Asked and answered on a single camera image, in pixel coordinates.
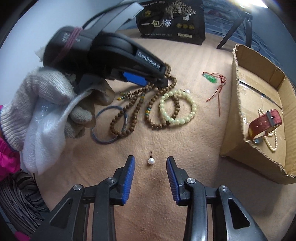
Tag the white cloth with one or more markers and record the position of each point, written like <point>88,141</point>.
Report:
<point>44,143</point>

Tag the person's left hand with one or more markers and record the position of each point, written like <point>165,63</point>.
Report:
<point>39,88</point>

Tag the cardboard box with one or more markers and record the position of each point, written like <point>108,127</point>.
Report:
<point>233,129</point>

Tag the black printed gift bag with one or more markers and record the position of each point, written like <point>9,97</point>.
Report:
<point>161,25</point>

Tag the striped grey garment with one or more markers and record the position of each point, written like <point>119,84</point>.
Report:
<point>20,201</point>

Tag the black tripod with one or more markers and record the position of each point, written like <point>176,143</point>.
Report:
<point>248,34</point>

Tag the thin blue bangle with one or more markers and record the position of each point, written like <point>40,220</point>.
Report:
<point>101,141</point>

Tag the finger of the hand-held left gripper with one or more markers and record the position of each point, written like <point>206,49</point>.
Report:
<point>157,69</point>
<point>135,78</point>

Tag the red rubber band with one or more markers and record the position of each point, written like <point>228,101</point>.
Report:
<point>69,44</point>

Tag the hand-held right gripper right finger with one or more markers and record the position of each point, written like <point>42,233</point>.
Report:
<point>172,178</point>

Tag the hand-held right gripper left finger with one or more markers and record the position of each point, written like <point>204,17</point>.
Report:
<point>129,178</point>

